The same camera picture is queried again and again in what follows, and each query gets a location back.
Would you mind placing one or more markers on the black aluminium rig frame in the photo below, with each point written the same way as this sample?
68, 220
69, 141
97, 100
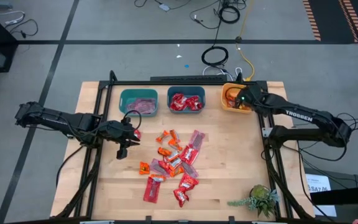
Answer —
182, 83

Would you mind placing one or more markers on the black cart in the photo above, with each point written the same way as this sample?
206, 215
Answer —
346, 196

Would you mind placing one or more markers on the blue plastic bin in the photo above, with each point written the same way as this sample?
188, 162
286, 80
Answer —
185, 90

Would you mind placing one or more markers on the potted succulent plant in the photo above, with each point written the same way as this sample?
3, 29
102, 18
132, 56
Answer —
261, 199

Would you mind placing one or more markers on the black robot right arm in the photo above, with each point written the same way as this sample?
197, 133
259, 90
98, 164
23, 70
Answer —
306, 116

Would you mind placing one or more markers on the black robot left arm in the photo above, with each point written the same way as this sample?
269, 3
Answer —
57, 119

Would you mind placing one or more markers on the black bar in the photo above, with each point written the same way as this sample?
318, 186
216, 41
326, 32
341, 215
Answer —
188, 78

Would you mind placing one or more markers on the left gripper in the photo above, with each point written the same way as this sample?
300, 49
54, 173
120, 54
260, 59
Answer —
113, 130

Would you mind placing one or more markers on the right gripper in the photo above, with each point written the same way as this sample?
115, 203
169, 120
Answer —
250, 96

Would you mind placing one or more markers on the white paper sheet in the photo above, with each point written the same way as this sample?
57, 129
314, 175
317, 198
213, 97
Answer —
319, 189

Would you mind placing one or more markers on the pink translucent candy wrapper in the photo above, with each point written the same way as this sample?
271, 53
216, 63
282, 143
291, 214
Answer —
197, 140
135, 105
158, 168
190, 170
149, 105

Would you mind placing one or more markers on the yellow plastic bin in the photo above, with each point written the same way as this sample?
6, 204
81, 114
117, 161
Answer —
224, 102

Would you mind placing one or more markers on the teal green plastic bin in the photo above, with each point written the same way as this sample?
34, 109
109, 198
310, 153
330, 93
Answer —
138, 92

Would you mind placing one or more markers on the long red candy wrapper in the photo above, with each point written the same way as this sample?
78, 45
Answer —
152, 191

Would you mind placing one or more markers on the grey power adapter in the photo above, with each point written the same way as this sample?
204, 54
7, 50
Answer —
164, 7

